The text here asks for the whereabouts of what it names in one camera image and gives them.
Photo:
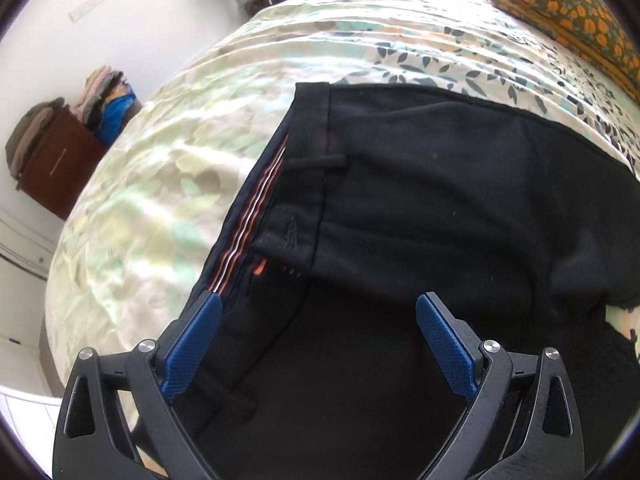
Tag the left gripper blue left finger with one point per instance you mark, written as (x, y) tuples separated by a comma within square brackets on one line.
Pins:
[(185, 343)]

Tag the brown wooden cabinet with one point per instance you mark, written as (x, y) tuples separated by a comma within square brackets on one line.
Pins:
[(61, 164)]

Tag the orange floral pillow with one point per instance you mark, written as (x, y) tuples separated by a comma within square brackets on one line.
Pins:
[(587, 28)]

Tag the black pants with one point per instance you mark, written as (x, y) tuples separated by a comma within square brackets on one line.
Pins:
[(365, 198)]

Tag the pile of folded clothes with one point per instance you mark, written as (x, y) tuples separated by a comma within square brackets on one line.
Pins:
[(107, 104)]

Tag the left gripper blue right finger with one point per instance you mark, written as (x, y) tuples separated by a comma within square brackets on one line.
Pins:
[(452, 343)]

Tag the white wall switch plate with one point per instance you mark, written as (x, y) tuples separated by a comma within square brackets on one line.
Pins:
[(83, 9)]

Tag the floral leaf bedspread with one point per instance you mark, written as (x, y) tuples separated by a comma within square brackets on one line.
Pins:
[(139, 237)]

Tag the brown clothes on cabinet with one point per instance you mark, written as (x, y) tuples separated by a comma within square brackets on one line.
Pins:
[(26, 134)]

